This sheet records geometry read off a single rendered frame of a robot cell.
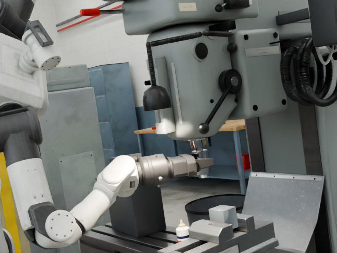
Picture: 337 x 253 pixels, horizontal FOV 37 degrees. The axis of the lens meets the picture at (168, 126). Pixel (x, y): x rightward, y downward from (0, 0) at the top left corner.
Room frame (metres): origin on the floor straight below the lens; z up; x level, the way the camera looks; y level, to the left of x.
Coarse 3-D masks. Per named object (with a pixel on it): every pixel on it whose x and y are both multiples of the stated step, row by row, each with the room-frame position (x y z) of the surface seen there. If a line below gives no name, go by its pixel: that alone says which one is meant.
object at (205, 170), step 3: (207, 153) 1.47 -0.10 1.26; (195, 156) 1.46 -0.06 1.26; (198, 156) 1.46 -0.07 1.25; (201, 156) 1.46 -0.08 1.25; (204, 156) 1.46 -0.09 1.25; (207, 156) 1.47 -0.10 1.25; (204, 168) 1.46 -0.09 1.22; (207, 168) 1.46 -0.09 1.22; (198, 171) 1.46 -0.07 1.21; (201, 171) 1.46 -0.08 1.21; (204, 171) 1.46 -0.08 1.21; (207, 171) 1.46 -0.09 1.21; (198, 174) 1.46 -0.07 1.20; (201, 174) 1.46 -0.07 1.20; (204, 174) 1.46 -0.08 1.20
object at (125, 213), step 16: (144, 192) 1.76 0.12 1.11; (160, 192) 1.79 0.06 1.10; (112, 208) 1.89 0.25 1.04; (128, 208) 1.77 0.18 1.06; (144, 208) 1.75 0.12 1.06; (160, 208) 1.79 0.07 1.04; (112, 224) 1.91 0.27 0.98; (128, 224) 1.78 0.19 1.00; (144, 224) 1.75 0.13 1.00; (160, 224) 1.78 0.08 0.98
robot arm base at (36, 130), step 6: (18, 108) 1.38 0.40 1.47; (24, 108) 1.37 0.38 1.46; (30, 108) 1.35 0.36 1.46; (0, 114) 1.35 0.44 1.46; (6, 114) 1.35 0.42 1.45; (30, 114) 1.32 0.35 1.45; (36, 114) 1.32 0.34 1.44; (30, 120) 1.31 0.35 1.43; (36, 120) 1.31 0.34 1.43; (36, 126) 1.30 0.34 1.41; (36, 132) 1.30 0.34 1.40; (36, 138) 1.31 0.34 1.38; (42, 138) 1.33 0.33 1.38
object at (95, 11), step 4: (88, 8) 1.41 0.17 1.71; (92, 8) 1.41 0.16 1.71; (96, 8) 1.42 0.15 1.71; (80, 12) 1.40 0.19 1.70; (84, 12) 1.39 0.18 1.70; (88, 12) 1.40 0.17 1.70; (92, 12) 1.41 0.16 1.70; (96, 12) 1.42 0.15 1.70; (100, 12) 1.43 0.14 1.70; (104, 12) 1.44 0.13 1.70; (108, 12) 1.45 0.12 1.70; (112, 12) 1.45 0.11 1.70; (116, 12) 1.46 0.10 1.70; (120, 12) 1.47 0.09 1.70; (124, 12) 1.48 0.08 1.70
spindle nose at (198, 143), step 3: (192, 141) 1.46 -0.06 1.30; (195, 141) 1.46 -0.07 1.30; (198, 141) 1.46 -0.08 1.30; (201, 141) 1.46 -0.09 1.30; (192, 144) 1.46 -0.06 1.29; (195, 144) 1.46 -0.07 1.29; (198, 144) 1.46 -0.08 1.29; (201, 144) 1.46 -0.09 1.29; (204, 144) 1.46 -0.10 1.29; (192, 147) 1.47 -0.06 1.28; (195, 147) 1.46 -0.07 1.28; (198, 147) 1.46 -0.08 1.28
